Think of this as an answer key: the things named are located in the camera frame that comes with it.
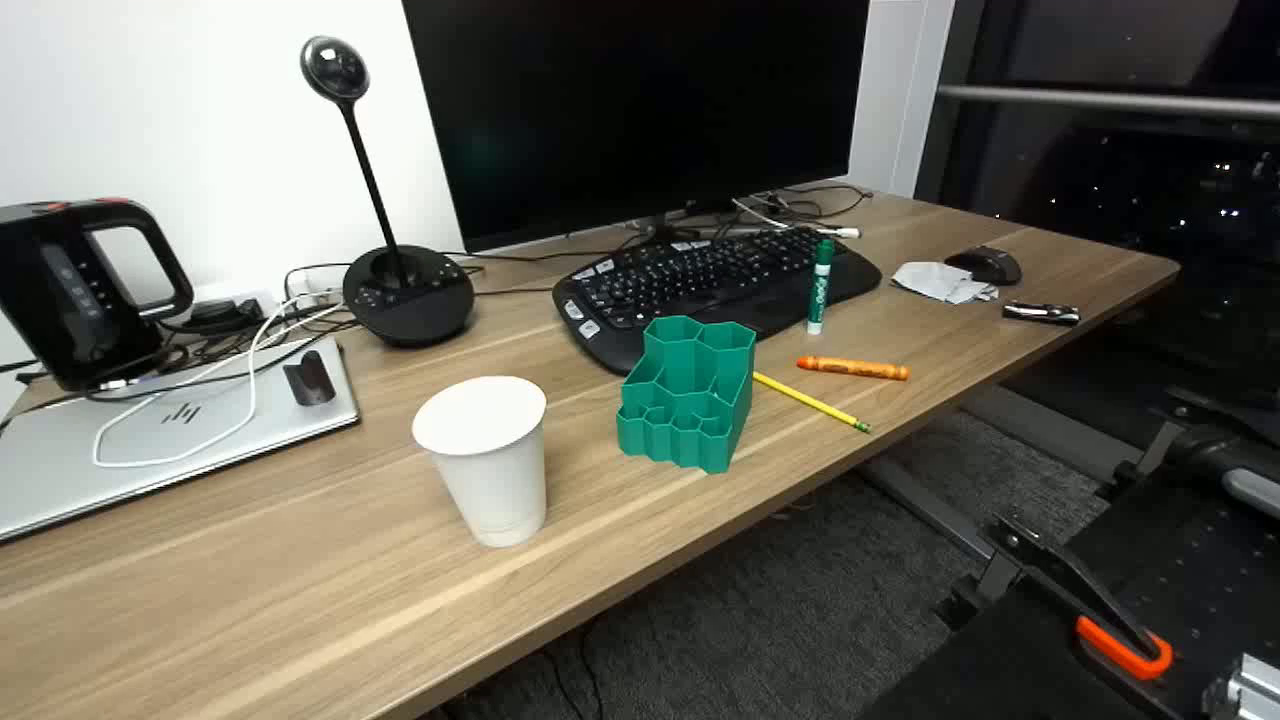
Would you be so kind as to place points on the orange marker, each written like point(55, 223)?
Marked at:
point(854, 366)

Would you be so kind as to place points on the large black monitor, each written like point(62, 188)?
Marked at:
point(641, 105)

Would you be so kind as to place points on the silver laptop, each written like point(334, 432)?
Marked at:
point(55, 471)

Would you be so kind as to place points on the green plastic desk organizer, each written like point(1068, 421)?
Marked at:
point(680, 427)

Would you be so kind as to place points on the crumpled white paper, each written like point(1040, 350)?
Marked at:
point(936, 283)

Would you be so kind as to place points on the black conference webcam on stalk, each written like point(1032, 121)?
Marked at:
point(404, 299)

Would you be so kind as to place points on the black computer mouse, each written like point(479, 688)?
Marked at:
point(995, 267)

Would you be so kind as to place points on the black computer keyboard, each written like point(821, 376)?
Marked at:
point(694, 283)

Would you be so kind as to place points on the white paper cup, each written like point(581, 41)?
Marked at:
point(494, 466)

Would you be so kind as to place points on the small black dongle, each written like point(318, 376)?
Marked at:
point(309, 382)

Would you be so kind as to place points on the green and white marker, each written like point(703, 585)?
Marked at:
point(817, 287)

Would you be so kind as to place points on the small black monitor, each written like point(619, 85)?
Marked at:
point(64, 308)

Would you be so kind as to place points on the black power adapter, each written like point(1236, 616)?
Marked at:
point(225, 314)

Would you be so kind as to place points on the yellow pencil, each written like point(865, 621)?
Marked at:
point(811, 401)

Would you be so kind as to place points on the aluminium extrusion rail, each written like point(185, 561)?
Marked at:
point(1251, 688)

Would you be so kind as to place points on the black and silver object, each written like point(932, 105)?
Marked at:
point(1040, 314)

